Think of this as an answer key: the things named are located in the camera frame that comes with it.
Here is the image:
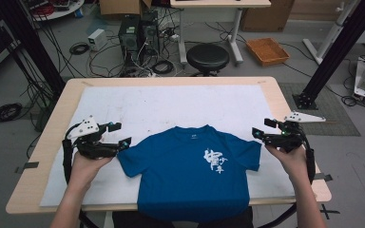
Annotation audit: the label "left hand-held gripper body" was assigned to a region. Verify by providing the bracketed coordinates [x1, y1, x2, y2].
[66, 115, 120, 160]

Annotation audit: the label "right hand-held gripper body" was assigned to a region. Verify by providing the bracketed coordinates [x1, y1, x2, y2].
[264, 110, 327, 154]

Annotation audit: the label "blue printed t-shirt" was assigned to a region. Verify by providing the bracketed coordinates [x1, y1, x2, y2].
[116, 123, 262, 224]

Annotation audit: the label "person's left hand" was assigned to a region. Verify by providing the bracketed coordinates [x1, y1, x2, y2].
[67, 151, 114, 191]

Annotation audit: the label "person's right hand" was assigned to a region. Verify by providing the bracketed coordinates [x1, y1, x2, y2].
[264, 144, 311, 185]

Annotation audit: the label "white table mat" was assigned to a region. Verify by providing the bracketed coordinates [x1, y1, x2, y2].
[39, 84, 296, 208]

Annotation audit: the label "grey tape strip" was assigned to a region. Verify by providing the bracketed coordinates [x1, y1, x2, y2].
[313, 172, 334, 182]
[14, 161, 41, 175]

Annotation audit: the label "grey floor mat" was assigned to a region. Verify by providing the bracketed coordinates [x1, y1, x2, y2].
[278, 82, 362, 138]

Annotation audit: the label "light wooden table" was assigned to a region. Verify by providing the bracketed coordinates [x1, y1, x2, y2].
[5, 75, 333, 216]

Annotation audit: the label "orange shallow tray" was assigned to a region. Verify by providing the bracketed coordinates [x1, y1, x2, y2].
[244, 37, 291, 67]

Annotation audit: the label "white table leg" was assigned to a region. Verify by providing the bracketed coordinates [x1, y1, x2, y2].
[102, 211, 115, 228]

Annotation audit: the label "person's dark trousers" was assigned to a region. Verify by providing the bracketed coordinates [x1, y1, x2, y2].
[111, 206, 255, 228]

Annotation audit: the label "black cross tape mark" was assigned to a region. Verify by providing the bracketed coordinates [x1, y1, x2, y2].
[318, 203, 341, 220]

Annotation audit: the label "black computer tower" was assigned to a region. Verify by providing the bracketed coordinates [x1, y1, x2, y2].
[117, 13, 142, 69]
[140, 10, 162, 65]

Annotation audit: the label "white power supply box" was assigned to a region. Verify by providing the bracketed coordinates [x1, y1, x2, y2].
[86, 28, 108, 52]

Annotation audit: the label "black round stool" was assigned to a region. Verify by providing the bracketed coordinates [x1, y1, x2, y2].
[185, 43, 231, 78]

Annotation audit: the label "white metal stand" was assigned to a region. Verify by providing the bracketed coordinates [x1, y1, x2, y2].
[301, 0, 361, 67]

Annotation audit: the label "large closed cardboard box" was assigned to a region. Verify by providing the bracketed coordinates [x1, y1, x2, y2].
[240, 0, 296, 33]

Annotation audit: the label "white-legged wooden desk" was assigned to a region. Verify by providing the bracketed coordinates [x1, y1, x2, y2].
[169, 0, 272, 67]

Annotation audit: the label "round white table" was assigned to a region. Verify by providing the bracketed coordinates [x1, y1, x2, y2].
[21, 0, 86, 23]

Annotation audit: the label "left hand-held gripper black cable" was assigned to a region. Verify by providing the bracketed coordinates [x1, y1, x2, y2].
[61, 123, 84, 186]

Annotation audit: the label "hand-held gripper black cable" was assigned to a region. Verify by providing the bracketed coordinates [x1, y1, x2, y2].
[298, 129, 317, 185]
[61, 123, 84, 186]

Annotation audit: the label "right hand-held gripper black cable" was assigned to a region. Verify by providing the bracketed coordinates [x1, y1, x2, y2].
[298, 129, 317, 185]

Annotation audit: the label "small coiled black cable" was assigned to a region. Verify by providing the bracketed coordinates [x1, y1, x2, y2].
[68, 41, 91, 56]

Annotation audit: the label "large coiled black cable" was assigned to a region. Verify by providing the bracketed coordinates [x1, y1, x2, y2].
[0, 102, 24, 124]

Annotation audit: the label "black metal frame post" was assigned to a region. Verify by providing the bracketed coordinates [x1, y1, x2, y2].
[0, 0, 67, 97]
[292, 0, 365, 110]

